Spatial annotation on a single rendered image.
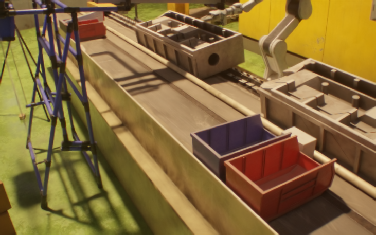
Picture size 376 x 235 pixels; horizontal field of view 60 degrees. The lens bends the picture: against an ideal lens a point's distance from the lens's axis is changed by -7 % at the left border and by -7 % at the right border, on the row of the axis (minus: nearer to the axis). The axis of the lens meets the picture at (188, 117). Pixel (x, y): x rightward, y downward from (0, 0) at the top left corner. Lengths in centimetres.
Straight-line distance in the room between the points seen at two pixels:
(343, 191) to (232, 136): 46
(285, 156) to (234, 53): 108
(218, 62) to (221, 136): 91
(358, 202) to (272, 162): 33
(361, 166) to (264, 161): 37
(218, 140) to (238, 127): 10
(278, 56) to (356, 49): 128
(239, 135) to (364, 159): 48
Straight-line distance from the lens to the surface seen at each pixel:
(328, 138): 140
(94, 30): 331
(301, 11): 317
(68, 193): 254
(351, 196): 130
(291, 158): 132
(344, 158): 139
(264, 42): 313
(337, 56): 428
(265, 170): 125
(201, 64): 210
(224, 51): 217
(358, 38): 408
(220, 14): 274
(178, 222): 165
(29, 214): 245
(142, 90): 202
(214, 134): 131
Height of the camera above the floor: 152
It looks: 27 degrees down
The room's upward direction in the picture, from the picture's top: 1 degrees counter-clockwise
